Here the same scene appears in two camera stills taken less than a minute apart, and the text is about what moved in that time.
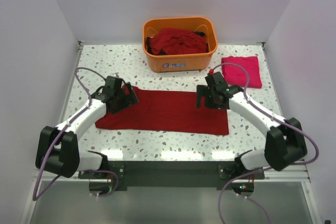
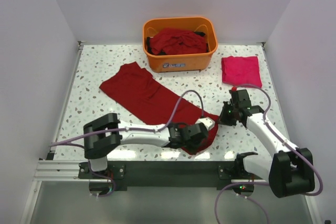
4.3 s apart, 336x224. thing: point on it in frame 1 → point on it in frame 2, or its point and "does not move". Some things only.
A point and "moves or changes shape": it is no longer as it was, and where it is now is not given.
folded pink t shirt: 235,75 does not move
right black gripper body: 203,98 → 226,115
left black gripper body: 128,96 → 200,131
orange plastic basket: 186,63 does not move
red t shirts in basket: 172,41 does not move
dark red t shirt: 166,110 moves or changes shape
